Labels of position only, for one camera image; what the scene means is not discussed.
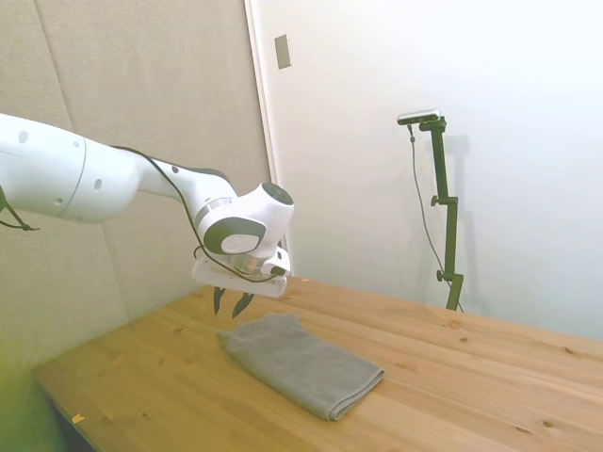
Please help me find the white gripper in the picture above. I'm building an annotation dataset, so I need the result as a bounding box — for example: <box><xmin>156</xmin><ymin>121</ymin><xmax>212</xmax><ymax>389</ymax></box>
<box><xmin>190</xmin><ymin>255</ymin><xmax>288</xmax><ymax>320</ymax></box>

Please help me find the gray folded towel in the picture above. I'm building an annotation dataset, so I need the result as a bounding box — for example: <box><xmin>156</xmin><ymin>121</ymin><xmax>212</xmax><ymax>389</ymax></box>
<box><xmin>216</xmin><ymin>313</ymin><xmax>386</xmax><ymax>423</ymax></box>

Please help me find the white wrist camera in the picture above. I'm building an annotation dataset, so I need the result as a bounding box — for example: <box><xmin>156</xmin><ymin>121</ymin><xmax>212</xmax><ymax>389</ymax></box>
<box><xmin>261</xmin><ymin>247</ymin><xmax>292</xmax><ymax>278</ymax></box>

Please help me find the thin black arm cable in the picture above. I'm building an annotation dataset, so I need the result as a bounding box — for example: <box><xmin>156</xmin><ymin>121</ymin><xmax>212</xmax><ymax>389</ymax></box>
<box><xmin>0</xmin><ymin>144</ymin><xmax>279</xmax><ymax>284</ymax></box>

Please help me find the black camera stand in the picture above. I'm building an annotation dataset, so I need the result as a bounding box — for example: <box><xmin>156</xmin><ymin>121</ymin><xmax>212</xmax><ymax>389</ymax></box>
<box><xmin>418</xmin><ymin>116</ymin><xmax>465</xmax><ymax>312</ymax></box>

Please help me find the gray wall plate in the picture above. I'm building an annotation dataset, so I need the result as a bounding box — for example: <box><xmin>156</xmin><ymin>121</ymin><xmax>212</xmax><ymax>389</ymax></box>
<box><xmin>274</xmin><ymin>33</ymin><xmax>292</xmax><ymax>71</ymax></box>

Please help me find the gray stereo camera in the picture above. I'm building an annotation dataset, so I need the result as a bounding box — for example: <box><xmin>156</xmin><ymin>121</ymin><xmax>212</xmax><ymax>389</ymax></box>
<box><xmin>397</xmin><ymin>107</ymin><xmax>444</xmax><ymax>127</ymax></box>

